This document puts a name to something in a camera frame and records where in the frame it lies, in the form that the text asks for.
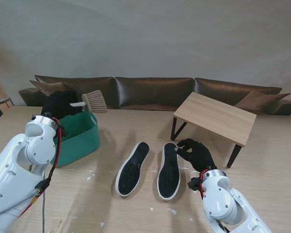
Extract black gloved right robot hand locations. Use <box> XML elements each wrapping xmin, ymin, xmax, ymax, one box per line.
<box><xmin>175</xmin><ymin>138</ymin><xmax>218</xmax><ymax>172</ymax></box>

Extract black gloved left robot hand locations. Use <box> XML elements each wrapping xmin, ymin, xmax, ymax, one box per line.
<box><xmin>41</xmin><ymin>90</ymin><xmax>82</xmax><ymax>120</ymax></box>

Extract yellow canvas sneaker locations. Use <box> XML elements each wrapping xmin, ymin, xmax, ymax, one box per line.
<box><xmin>157</xmin><ymin>142</ymin><xmax>181</xmax><ymax>201</ymax></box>
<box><xmin>115</xmin><ymin>142</ymin><xmax>150</xmax><ymax>197</ymax></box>

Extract brown sofa cushion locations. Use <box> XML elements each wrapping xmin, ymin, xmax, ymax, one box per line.
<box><xmin>29</xmin><ymin>80</ymin><xmax>80</xmax><ymax>102</ymax></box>
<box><xmin>234</xmin><ymin>89</ymin><xmax>291</xmax><ymax>115</ymax></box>

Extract small wooden stand black legs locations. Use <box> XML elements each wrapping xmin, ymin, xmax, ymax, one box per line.
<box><xmin>170</xmin><ymin>91</ymin><xmax>258</xmax><ymax>168</ymax></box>

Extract green plastic basket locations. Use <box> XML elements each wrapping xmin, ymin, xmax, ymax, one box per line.
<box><xmin>48</xmin><ymin>112</ymin><xmax>101</xmax><ymax>168</ymax></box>

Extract small wooden side table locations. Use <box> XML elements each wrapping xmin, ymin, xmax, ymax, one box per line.
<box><xmin>0</xmin><ymin>96</ymin><xmax>15</xmax><ymax>109</ymax></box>

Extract brown leather sofa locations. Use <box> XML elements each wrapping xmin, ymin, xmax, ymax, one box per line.
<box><xmin>18</xmin><ymin>75</ymin><xmax>291</xmax><ymax>116</ymax></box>

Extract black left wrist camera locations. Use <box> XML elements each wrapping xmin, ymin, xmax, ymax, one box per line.
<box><xmin>55</xmin><ymin>125</ymin><xmax>68</xmax><ymax>139</ymax></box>

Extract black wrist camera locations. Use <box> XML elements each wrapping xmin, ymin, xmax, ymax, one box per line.
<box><xmin>188</xmin><ymin>177</ymin><xmax>202</xmax><ymax>191</ymax></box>
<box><xmin>55</xmin><ymin>125</ymin><xmax>68</xmax><ymax>139</ymax></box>

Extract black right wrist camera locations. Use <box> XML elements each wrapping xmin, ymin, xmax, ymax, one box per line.
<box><xmin>188</xmin><ymin>177</ymin><xmax>202</xmax><ymax>191</ymax></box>

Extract red black left arm cables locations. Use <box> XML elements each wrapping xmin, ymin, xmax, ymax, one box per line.
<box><xmin>0</xmin><ymin>116</ymin><xmax>64</xmax><ymax>233</ymax></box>

